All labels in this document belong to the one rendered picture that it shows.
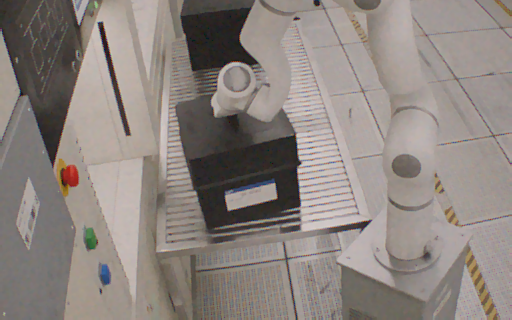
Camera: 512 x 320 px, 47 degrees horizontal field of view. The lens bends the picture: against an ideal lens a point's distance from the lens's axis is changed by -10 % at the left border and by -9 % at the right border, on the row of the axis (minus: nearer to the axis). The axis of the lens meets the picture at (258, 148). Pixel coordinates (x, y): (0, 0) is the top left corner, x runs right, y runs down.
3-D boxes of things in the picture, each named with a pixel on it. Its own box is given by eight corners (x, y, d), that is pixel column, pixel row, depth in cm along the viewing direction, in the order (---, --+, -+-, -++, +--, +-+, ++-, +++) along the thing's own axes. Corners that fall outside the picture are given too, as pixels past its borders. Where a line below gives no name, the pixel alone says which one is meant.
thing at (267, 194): (206, 231, 179) (195, 183, 169) (190, 172, 201) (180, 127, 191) (302, 207, 183) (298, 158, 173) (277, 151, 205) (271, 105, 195)
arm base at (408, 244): (453, 237, 165) (460, 184, 154) (420, 283, 154) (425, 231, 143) (395, 213, 175) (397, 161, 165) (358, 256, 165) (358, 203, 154)
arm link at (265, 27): (332, 18, 136) (278, 113, 157) (267, -18, 137) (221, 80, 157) (321, 35, 130) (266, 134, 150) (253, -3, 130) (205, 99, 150)
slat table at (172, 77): (367, 367, 220) (372, 219, 175) (205, 391, 220) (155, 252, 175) (314, 157, 325) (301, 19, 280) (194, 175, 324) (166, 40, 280)
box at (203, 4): (262, 64, 251) (255, 6, 236) (189, 72, 252) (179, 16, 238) (261, 32, 274) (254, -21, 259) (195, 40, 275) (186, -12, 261)
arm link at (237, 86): (261, 90, 158) (228, 71, 158) (266, 74, 145) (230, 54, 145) (243, 119, 156) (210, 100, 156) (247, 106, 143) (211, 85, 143)
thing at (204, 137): (302, 165, 173) (298, 124, 165) (193, 192, 169) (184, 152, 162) (274, 108, 197) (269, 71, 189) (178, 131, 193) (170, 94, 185)
